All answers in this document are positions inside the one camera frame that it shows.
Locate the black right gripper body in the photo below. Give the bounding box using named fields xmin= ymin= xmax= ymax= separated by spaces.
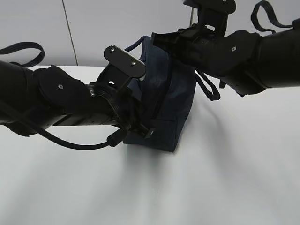
xmin=150 ymin=24 xmax=216 ymax=70

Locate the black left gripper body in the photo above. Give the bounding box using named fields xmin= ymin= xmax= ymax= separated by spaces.
xmin=89 ymin=63 xmax=157 ymax=140

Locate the dark navy lunch bag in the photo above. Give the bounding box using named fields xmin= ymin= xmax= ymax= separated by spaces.
xmin=123 ymin=35 xmax=221 ymax=153

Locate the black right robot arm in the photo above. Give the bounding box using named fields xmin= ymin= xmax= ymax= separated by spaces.
xmin=151 ymin=20 xmax=300 ymax=96

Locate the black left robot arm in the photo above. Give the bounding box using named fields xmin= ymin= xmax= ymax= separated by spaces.
xmin=0 ymin=62 xmax=154 ymax=138

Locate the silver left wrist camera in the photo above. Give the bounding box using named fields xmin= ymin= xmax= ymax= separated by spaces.
xmin=104 ymin=45 xmax=146 ymax=81

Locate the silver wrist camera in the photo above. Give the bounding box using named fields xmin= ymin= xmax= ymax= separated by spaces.
xmin=104 ymin=45 xmax=146 ymax=81
xmin=182 ymin=0 xmax=236 ymax=37

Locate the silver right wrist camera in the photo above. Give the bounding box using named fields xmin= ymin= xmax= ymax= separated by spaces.
xmin=182 ymin=0 xmax=236 ymax=37

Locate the dark blue left arm cable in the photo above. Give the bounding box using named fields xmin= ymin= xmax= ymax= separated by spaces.
xmin=0 ymin=41 xmax=129 ymax=150

